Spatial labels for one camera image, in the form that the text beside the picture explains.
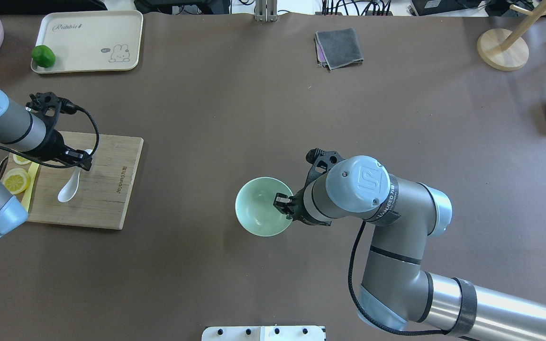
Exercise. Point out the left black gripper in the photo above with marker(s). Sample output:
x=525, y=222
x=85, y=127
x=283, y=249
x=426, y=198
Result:
x=56, y=144

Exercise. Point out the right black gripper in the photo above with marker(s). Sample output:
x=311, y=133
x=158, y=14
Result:
x=297, y=208

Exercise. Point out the mint green bowl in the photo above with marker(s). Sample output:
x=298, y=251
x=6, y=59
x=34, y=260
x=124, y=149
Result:
x=255, y=210

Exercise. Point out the white ceramic spoon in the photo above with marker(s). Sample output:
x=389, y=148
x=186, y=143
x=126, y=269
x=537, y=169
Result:
x=69, y=190

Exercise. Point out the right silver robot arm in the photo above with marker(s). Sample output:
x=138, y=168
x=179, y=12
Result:
x=396, y=294

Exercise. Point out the bamboo cutting board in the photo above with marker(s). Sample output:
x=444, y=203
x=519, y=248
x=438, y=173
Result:
x=103, y=194

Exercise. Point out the lemon slice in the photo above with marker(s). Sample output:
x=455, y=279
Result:
x=20, y=160
x=16, y=180

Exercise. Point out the green lime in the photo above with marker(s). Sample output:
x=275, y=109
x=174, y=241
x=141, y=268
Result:
x=43, y=56

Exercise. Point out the cream rabbit tray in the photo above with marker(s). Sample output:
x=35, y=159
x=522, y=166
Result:
x=91, y=41

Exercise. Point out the grey folded cloth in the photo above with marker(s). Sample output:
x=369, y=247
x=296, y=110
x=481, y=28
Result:
x=338, y=48

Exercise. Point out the wooden stand with round base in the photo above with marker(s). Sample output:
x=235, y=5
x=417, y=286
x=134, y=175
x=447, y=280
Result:
x=506, y=50

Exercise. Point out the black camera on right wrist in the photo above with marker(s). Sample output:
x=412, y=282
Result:
x=321, y=162

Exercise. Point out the aluminium frame post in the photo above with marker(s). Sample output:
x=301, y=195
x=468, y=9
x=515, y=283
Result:
x=266, y=10

